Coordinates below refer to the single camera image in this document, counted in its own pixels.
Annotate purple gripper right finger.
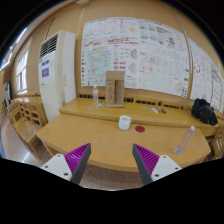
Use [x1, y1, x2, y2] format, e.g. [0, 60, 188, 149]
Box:
[132, 144, 181, 185]

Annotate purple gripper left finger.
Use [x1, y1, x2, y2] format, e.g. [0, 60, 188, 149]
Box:
[42, 143, 91, 185]

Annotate clear plastic water bottle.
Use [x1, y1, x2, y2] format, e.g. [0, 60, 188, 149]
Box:
[175, 126, 195, 155]

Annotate red round coaster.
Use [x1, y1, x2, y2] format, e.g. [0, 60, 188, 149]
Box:
[135, 126, 145, 133]

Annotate white ceramic mug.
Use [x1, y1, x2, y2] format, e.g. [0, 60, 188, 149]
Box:
[118, 115, 132, 131]

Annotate small items on far table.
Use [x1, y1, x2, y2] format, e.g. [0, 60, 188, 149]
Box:
[142, 107, 167, 114]

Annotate wooden chair left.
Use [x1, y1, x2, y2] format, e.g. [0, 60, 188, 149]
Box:
[8, 97, 48, 157]

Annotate wooden chair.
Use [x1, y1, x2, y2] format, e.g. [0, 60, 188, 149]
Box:
[210, 124, 224, 160]
[8, 97, 48, 157]

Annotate wooden chair right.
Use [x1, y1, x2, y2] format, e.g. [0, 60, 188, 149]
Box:
[210, 124, 224, 160]

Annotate black backpack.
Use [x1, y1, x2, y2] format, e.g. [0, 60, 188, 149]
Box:
[191, 98, 218, 126]

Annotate clear bottle red label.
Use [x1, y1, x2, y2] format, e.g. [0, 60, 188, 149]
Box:
[93, 85, 99, 104]

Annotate brown cardboard box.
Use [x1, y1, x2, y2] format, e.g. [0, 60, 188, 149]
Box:
[105, 71, 125, 108]

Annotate white standing air conditioner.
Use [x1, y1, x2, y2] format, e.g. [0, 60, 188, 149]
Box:
[38, 30, 76, 121]

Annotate right wall poster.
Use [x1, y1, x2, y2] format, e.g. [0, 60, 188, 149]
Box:
[188, 39, 224, 113]

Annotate large wall poster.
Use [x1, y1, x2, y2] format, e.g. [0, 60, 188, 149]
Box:
[81, 17, 189, 97]

